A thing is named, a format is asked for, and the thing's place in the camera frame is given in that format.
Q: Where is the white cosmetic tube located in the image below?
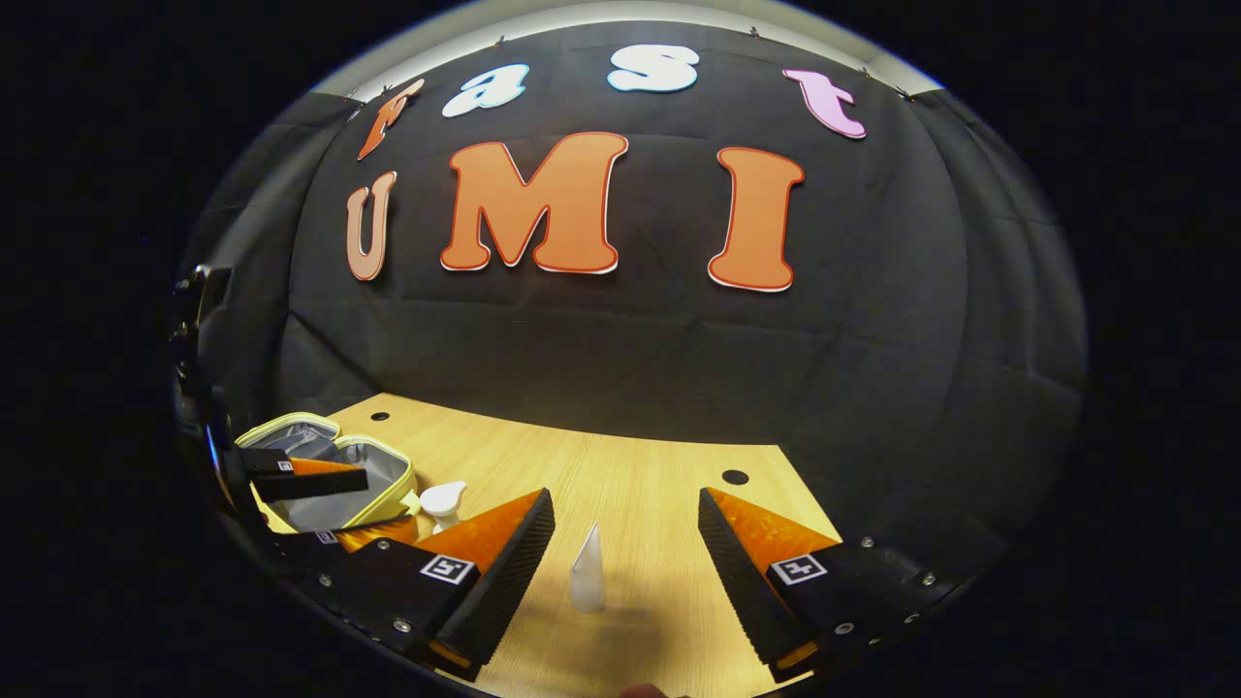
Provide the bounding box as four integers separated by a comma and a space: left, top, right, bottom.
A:
570, 522, 608, 615

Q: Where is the black backdrop cloth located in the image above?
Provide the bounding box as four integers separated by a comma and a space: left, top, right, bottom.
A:
175, 19, 1089, 583

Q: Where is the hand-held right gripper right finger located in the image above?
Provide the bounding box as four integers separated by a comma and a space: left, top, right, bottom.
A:
698, 487, 973, 687

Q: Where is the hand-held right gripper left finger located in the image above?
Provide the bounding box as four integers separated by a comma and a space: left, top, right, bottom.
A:
294, 488, 557, 682

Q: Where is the white pump bottle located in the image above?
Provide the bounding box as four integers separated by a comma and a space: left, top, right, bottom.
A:
419, 481, 469, 535

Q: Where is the pale yellow suitcase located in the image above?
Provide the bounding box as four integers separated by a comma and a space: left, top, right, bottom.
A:
236, 412, 424, 536

